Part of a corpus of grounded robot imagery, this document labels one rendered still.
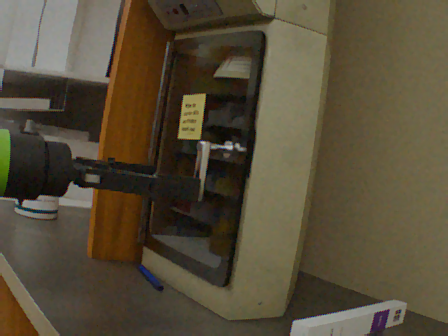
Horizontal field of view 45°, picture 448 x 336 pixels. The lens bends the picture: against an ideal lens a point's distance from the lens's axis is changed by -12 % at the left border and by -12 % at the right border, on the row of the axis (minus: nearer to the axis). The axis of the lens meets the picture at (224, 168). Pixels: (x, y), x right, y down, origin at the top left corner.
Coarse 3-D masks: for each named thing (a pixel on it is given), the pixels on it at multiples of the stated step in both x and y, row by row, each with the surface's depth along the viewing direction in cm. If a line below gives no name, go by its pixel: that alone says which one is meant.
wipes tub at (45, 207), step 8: (16, 200) 147; (24, 200) 145; (40, 200) 145; (48, 200) 147; (56, 200) 150; (16, 208) 147; (24, 208) 145; (32, 208) 145; (40, 208) 145; (48, 208) 147; (56, 208) 150; (32, 216) 145; (40, 216) 146; (48, 216) 147; (56, 216) 151
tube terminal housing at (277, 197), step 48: (288, 0) 88; (288, 48) 89; (288, 96) 90; (288, 144) 91; (288, 192) 92; (240, 240) 89; (288, 240) 94; (192, 288) 99; (240, 288) 90; (288, 288) 95
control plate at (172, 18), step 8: (160, 0) 105; (168, 0) 103; (176, 0) 101; (184, 0) 99; (192, 0) 97; (200, 0) 95; (208, 0) 93; (160, 8) 107; (168, 8) 105; (176, 8) 103; (200, 8) 97; (208, 8) 95; (216, 8) 93; (168, 16) 107; (176, 16) 105; (184, 16) 103; (192, 16) 101; (200, 16) 99; (208, 16) 97
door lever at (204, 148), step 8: (200, 144) 89; (208, 144) 89; (216, 144) 90; (224, 144) 92; (200, 152) 89; (208, 152) 89; (216, 152) 91; (224, 152) 91; (232, 152) 91; (200, 160) 89; (208, 160) 89; (200, 168) 89; (200, 176) 89; (200, 184) 89; (200, 192) 89; (200, 200) 89
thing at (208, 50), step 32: (256, 32) 89; (192, 64) 104; (224, 64) 95; (256, 64) 88; (224, 96) 94; (256, 96) 88; (160, 128) 112; (224, 128) 93; (160, 160) 110; (192, 160) 101; (224, 160) 92; (224, 192) 92; (160, 224) 108; (192, 224) 99; (224, 224) 91; (192, 256) 98; (224, 256) 90
